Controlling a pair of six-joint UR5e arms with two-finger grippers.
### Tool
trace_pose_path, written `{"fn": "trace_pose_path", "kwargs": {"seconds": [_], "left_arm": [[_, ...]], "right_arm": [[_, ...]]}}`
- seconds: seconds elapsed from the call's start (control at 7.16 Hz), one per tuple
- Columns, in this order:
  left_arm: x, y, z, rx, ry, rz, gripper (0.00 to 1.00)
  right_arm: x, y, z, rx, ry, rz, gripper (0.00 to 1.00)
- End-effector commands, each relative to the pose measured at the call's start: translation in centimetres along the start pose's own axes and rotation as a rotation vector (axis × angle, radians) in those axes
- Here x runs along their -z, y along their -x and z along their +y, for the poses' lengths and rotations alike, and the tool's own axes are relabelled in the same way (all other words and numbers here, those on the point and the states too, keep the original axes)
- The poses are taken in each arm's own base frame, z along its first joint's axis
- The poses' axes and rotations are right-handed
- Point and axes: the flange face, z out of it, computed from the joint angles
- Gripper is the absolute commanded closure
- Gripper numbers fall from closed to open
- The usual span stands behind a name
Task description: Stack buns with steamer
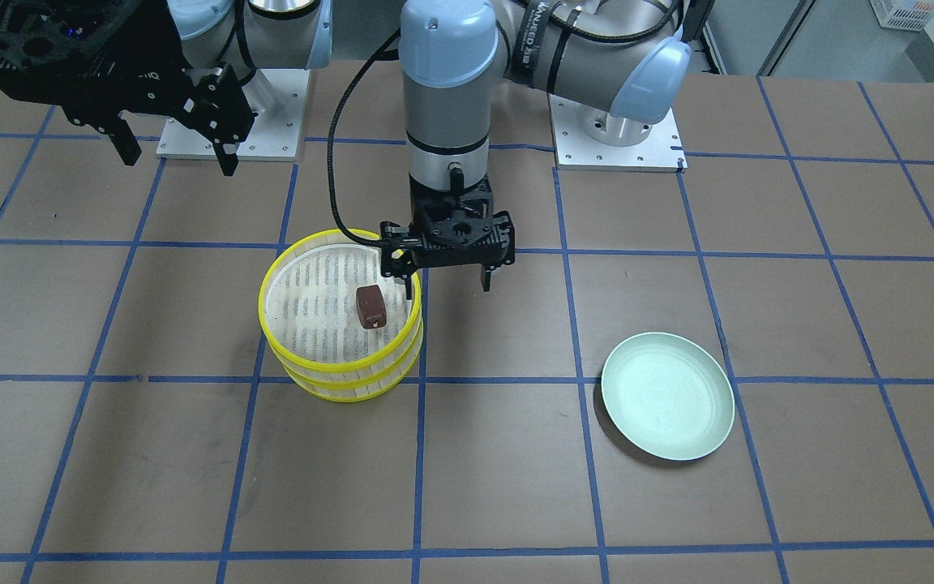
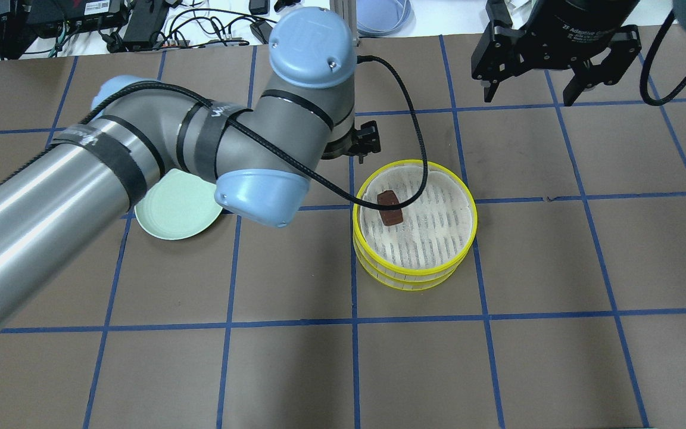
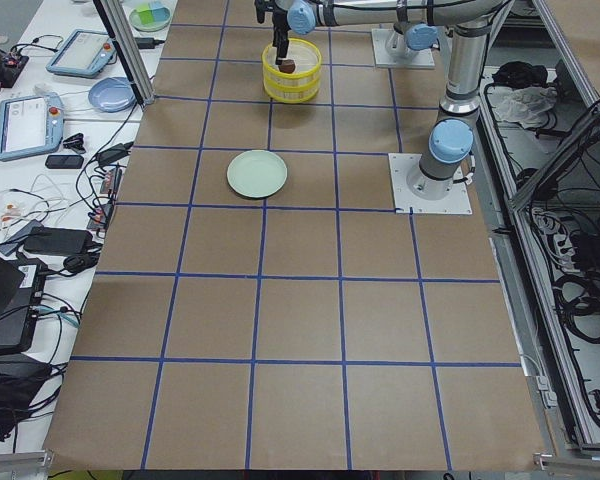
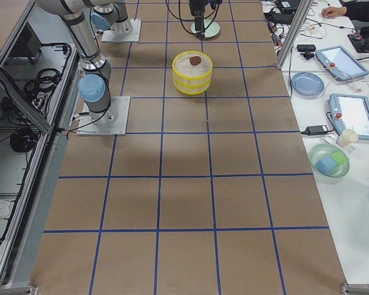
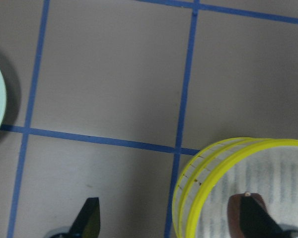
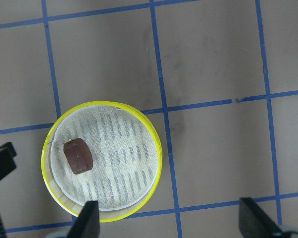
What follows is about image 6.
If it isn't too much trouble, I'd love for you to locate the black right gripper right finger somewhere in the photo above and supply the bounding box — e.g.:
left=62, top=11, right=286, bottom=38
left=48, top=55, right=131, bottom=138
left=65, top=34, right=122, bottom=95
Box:
left=238, top=197, right=288, bottom=238

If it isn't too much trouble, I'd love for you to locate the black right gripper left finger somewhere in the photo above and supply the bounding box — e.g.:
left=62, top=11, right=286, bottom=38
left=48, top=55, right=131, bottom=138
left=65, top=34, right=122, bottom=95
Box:
left=67, top=201, right=100, bottom=238

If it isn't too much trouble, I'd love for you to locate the brown bun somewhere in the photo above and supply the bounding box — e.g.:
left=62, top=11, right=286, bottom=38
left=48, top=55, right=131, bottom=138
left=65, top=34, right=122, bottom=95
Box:
left=63, top=138, right=93, bottom=175

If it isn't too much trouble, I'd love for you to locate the yellow steamer basket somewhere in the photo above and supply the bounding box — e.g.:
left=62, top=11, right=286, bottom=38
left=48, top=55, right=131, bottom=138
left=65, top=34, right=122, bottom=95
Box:
left=41, top=101, right=162, bottom=223

